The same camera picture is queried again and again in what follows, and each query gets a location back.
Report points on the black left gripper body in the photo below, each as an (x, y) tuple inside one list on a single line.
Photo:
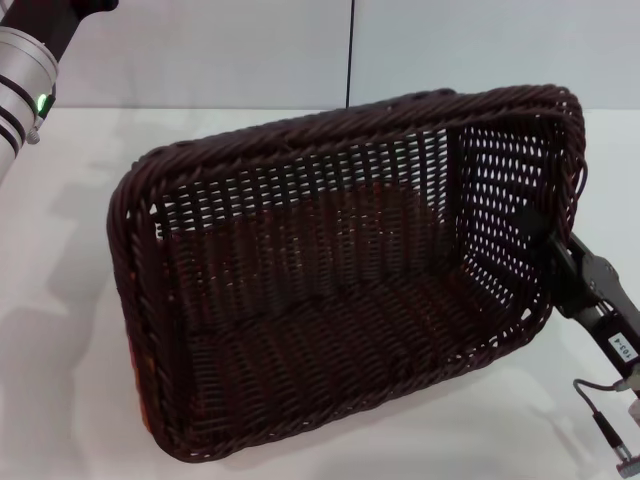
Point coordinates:
[(55, 20)]

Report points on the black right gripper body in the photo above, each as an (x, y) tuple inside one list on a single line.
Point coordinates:
[(617, 345)]

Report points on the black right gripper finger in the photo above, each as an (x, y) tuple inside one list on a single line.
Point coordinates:
[(597, 267), (532, 222)]

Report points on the dark brown woven basket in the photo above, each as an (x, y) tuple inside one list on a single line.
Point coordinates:
[(325, 280)]

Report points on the orange woven plastic basket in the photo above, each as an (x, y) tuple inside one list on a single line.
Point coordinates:
[(142, 372)]

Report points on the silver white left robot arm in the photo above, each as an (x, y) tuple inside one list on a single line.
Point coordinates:
[(20, 85)]

